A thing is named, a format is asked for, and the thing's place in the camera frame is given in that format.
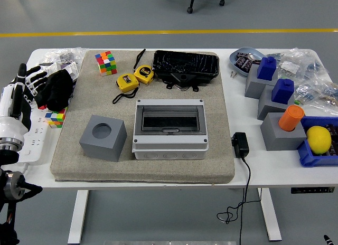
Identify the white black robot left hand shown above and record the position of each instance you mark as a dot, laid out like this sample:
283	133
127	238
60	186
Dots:
11	123

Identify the black power adapter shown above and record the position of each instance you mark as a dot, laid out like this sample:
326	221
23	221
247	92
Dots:
240	144

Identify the clear bag blue parts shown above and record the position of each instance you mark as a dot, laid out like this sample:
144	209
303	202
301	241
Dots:
303	62

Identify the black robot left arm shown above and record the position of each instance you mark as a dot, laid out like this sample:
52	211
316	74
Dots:
10	181

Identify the black plastic tray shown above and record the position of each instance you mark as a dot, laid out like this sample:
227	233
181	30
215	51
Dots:
185	62

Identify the large dark printed packet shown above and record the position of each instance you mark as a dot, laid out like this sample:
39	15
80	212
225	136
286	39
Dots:
243	63

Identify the white table leg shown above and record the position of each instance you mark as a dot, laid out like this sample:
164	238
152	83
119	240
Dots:
78	216
270	216

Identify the dark packets pile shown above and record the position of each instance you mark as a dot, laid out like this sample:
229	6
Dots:
334	131

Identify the clear bag of screws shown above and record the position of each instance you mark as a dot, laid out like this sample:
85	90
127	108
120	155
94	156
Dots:
64	55

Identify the silver brown metal piece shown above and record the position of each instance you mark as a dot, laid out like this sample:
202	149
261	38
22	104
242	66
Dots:
254	58

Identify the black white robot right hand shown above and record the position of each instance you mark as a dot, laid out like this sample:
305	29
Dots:
331	241

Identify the blue plastic bin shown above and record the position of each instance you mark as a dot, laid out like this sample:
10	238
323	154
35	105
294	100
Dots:
306	156

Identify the small green part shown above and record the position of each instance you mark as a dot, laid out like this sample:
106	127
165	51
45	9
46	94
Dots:
297	102

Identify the colourful puzzle cube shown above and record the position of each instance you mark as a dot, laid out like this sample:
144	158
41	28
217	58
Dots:
106	63
55	118

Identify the clear bag mixed parts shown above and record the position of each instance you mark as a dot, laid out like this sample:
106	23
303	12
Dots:
319	93

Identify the black table control panel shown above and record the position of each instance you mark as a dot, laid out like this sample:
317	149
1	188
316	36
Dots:
313	190

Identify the blue-grey dish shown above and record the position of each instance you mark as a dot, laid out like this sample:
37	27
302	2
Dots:
260	53

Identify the black cloth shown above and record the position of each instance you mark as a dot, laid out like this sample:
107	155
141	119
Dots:
58	90

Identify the grey block holder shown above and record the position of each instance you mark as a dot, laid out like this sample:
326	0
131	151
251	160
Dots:
280	140
269	107
253	86

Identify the clear bag white parts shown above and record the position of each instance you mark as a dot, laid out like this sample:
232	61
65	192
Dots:
50	66

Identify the blue block battery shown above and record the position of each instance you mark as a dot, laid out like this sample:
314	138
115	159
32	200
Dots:
266	69
282	93

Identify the orange cylinder battery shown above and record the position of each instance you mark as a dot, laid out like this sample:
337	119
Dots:
290	119

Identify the yellow lemon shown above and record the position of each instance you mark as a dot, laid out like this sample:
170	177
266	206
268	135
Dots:
319	139

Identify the yellow tape measure dark sticker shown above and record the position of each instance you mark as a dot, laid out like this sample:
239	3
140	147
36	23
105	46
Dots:
126	82

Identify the grey electrical box clear lid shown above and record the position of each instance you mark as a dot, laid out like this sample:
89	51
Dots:
169	147

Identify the grey block with round hole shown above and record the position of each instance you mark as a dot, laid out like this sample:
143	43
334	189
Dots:
105	147

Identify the black plastic bracket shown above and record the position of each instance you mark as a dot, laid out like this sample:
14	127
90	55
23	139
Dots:
182	78

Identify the white power strip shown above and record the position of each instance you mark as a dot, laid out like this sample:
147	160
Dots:
39	139

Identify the white purple printed card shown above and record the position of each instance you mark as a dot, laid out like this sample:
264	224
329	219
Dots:
71	69

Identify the grey-brown mat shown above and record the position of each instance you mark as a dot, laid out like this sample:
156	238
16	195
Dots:
158	171

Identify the yellow tape measure 5m print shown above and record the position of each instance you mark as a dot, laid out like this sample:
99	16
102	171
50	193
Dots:
144	74

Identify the small dark printed packet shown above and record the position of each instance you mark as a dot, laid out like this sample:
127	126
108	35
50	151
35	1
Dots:
241	55

